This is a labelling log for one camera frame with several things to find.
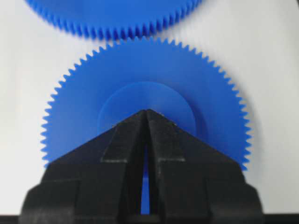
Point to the white rectangular board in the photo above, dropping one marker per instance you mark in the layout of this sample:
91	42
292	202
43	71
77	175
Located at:
255	41

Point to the blue gear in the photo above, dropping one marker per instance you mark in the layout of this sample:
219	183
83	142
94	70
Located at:
113	19
113	84

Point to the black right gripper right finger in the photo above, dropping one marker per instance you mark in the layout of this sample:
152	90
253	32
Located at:
192	183

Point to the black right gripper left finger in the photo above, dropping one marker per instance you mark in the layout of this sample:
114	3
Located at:
99	182

